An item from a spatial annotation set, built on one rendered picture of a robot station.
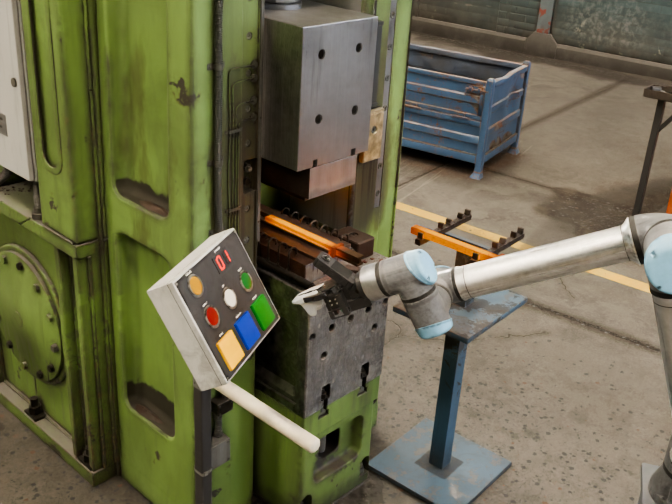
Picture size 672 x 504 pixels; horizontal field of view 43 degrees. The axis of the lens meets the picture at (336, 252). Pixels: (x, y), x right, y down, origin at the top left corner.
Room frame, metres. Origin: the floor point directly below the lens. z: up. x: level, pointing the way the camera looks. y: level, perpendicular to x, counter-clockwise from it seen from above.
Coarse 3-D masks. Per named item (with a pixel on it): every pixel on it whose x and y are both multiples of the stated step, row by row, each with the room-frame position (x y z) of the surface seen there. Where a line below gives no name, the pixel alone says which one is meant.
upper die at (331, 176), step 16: (336, 160) 2.37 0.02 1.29; (352, 160) 2.42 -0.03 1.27; (272, 176) 2.39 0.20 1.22; (288, 176) 2.35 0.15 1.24; (304, 176) 2.30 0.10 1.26; (320, 176) 2.32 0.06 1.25; (336, 176) 2.37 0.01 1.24; (352, 176) 2.43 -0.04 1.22; (304, 192) 2.30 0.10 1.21; (320, 192) 2.32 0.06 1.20
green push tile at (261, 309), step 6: (258, 300) 1.95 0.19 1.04; (264, 300) 1.97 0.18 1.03; (252, 306) 1.92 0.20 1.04; (258, 306) 1.94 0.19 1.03; (264, 306) 1.96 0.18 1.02; (258, 312) 1.92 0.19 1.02; (264, 312) 1.94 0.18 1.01; (270, 312) 1.97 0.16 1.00; (258, 318) 1.91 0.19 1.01; (264, 318) 1.93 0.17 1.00; (270, 318) 1.95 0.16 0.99; (264, 324) 1.92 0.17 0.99; (264, 330) 1.91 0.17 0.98
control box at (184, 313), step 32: (192, 256) 1.90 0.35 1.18; (224, 256) 1.94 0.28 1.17; (160, 288) 1.73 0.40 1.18; (224, 288) 1.87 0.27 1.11; (256, 288) 1.98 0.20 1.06; (192, 320) 1.71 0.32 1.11; (224, 320) 1.80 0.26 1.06; (256, 320) 1.91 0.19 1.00; (192, 352) 1.71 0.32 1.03; (224, 384) 1.69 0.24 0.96
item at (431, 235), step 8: (416, 232) 2.58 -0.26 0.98; (424, 232) 2.56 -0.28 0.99; (432, 232) 2.56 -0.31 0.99; (432, 240) 2.54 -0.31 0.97; (440, 240) 2.52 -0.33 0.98; (448, 240) 2.51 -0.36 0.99; (456, 240) 2.51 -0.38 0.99; (456, 248) 2.48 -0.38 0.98; (464, 248) 2.47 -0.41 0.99; (472, 248) 2.46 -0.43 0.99; (480, 248) 2.46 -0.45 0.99; (480, 256) 2.43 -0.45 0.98; (488, 256) 2.41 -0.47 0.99; (496, 256) 2.41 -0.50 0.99
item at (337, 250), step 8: (272, 216) 2.57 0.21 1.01; (280, 224) 2.52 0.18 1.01; (288, 224) 2.52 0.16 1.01; (296, 232) 2.47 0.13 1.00; (304, 232) 2.46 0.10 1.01; (312, 240) 2.42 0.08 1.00; (320, 240) 2.41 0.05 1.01; (328, 240) 2.42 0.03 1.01; (328, 248) 2.38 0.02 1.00; (336, 248) 2.36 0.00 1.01; (344, 248) 2.36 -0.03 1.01; (336, 256) 2.36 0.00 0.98; (344, 256) 2.34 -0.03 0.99; (352, 256) 2.31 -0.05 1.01; (360, 256) 2.31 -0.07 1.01; (352, 264) 2.31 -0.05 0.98; (360, 264) 2.31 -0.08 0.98
